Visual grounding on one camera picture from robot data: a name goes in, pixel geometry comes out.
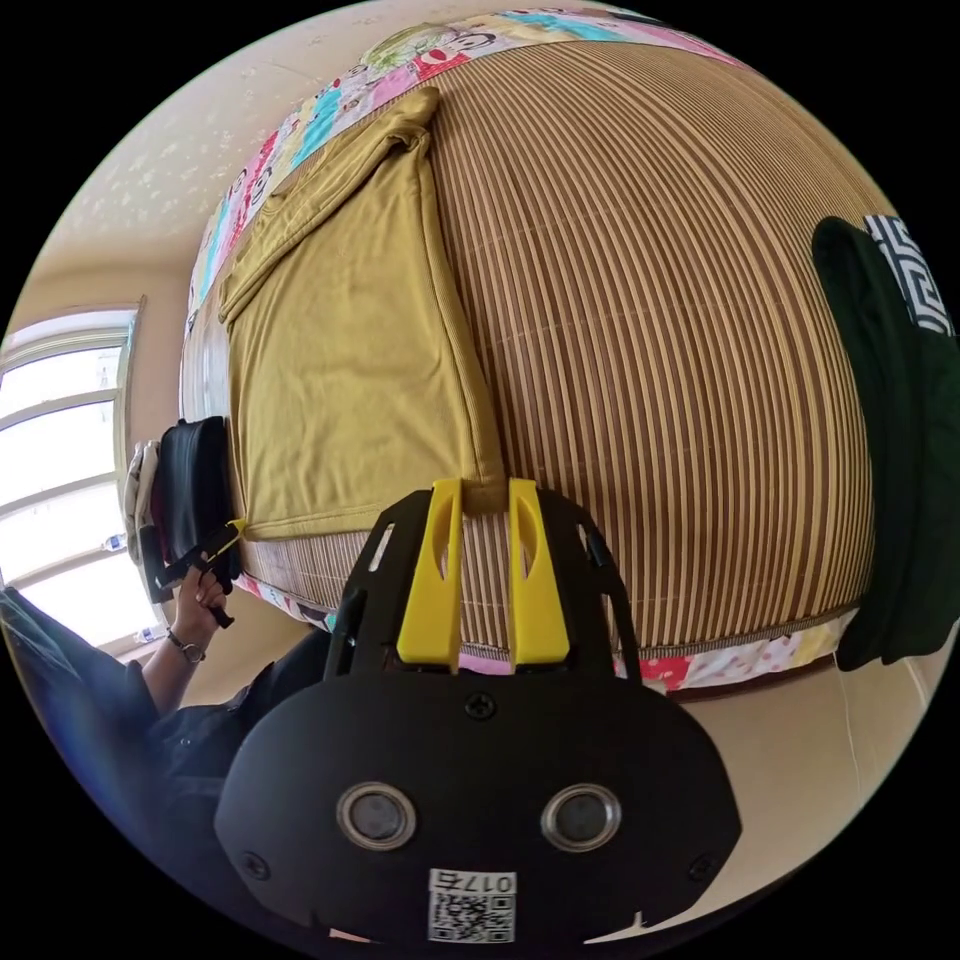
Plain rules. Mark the yellow long sleeve shirt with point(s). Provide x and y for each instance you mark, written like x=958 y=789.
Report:
x=352 y=375

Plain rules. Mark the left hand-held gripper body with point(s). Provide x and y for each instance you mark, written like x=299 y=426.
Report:
x=196 y=559

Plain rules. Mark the pile of clothes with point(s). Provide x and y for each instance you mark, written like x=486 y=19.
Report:
x=892 y=450

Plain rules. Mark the window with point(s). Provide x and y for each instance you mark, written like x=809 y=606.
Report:
x=60 y=465

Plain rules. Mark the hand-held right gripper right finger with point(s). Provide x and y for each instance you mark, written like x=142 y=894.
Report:
x=538 y=607

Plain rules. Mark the person's body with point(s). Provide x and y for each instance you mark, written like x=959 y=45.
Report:
x=127 y=750

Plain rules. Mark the white cloth bag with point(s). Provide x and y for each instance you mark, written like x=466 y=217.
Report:
x=141 y=495

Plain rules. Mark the bed with woven mat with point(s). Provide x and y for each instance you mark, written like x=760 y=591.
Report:
x=660 y=360

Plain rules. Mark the black bag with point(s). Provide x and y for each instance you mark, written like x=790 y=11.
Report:
x=193 y=487

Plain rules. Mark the person's left hand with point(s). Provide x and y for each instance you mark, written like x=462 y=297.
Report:
x=201 y=604

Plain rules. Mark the person's left forearm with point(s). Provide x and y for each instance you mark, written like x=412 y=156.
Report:
x=171 y=671

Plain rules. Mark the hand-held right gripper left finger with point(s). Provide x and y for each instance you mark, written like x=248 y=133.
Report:
x=429 y=600

